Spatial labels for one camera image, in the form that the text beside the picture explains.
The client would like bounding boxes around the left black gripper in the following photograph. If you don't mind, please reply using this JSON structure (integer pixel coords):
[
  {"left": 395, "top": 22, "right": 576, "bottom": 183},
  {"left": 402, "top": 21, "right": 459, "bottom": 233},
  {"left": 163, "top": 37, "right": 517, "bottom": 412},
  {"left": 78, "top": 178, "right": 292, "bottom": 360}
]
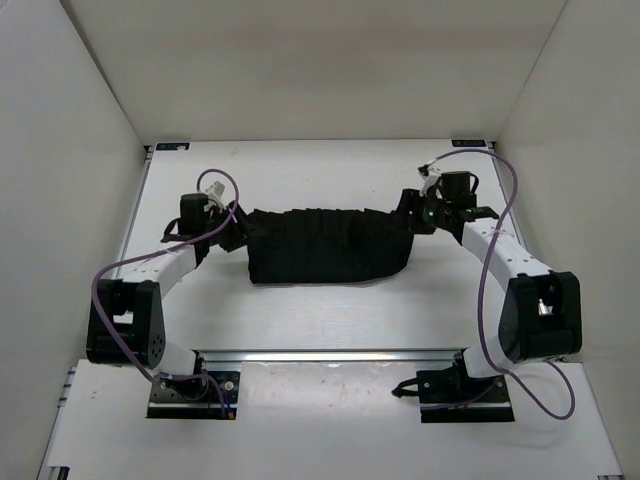
[{"left": 204, "top": 199, "right": 267, "bottom": 252}]

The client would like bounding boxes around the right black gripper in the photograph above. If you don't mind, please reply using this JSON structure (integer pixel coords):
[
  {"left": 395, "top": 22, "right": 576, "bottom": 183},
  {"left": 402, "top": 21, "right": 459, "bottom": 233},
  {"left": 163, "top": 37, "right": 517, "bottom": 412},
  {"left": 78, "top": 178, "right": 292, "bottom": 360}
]
[{"left": 386, "top": 189, "right": 451, "bottom": 235}]

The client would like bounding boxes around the black pleated skirt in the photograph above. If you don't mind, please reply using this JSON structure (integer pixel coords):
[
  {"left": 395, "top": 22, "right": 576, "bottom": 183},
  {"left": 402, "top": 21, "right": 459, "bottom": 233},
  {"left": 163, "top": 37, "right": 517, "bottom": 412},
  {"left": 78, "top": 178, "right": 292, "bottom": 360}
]
[{"left": 247, "top": 209, "right": 414, "bottom": 285}]

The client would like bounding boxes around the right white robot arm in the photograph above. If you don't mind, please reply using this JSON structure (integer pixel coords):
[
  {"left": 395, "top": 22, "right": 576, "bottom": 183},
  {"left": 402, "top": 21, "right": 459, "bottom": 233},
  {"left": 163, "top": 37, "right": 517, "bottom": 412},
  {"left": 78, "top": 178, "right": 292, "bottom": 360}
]
[{"left": 397, "top": 166, "right": 583, "bottom": 401}]

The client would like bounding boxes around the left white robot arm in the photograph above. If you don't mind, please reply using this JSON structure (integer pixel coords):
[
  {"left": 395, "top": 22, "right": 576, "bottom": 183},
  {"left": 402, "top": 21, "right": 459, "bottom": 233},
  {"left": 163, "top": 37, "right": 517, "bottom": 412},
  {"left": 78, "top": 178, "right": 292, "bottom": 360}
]
[{"left": 86, "top": 193, "right": 251, "bottom": 398}]

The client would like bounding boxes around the right blue corner label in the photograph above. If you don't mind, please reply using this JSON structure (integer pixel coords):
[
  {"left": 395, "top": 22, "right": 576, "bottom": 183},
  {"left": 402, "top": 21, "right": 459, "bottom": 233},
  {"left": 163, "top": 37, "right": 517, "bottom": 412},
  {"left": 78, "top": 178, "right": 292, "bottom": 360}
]
[{"left": 451, "top": 139, "right": 487, "bottom": 148}]

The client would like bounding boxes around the blue corner label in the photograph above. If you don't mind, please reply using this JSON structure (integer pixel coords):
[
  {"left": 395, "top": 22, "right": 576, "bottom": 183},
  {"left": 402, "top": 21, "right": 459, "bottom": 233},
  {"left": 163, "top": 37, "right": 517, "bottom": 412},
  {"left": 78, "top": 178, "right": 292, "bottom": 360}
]
[
  {"left": 451, "top": 139, "right": 487, "bottom": 148},
  {"left": 155, "top": 142, "right": 190, "bottom": 151}
]

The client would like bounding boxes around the left blue corner label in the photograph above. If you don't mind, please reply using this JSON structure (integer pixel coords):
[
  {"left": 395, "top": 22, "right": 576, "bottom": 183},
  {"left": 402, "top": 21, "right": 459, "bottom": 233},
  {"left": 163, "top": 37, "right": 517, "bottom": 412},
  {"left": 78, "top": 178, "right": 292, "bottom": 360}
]
[{"left": 155, "top": 142, "right": 190, "bottom": 151}]

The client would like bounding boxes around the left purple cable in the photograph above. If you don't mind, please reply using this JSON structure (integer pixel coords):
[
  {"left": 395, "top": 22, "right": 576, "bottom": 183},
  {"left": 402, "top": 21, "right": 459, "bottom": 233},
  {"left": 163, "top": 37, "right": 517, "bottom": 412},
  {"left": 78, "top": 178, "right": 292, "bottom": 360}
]
[{"left": 92, "top": 168, "right": 241, "bottom": 419}]

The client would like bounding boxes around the left aluminium table rail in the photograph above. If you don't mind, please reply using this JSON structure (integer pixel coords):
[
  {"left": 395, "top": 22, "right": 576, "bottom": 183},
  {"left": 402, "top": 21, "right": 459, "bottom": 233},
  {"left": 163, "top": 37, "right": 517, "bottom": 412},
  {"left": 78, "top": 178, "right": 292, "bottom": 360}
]
[{"left": 92, "top": 144, "right": 154, "bottom": 351}]

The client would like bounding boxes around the aluminium table rail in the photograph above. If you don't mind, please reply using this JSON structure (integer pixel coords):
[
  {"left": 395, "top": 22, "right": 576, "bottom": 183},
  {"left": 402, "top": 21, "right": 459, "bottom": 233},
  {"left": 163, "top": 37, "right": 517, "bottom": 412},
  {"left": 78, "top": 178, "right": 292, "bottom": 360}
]
[
  {"left": 201, "top": 349, "right": 456, "bottom": 363},
  {"left": 92, "top": 144, "right": 154, "bottom": 351}
]

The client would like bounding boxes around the front aluminium table rail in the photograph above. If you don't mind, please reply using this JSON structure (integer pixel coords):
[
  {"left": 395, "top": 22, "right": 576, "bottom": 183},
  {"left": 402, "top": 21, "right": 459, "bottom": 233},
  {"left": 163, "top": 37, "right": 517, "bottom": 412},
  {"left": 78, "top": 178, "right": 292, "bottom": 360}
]
[{"left": 201, "top": 349, "right": 456, "bottom": 363}]

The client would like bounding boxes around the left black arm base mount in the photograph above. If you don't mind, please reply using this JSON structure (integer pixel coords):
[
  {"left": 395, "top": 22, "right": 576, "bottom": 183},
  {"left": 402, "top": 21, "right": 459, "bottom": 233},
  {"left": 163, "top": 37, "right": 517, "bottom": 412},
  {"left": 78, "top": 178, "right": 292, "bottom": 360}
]
[{"left": 146, "top": 346, "right": 241, "bottom": 421}]

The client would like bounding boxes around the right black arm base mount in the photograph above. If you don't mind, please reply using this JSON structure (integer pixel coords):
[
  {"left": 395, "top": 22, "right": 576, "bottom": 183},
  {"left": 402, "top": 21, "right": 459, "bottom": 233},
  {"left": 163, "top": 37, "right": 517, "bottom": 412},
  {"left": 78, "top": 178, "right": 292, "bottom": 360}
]
[{"left": 391, "top": 353, "right": 515, "bottom": 424}]

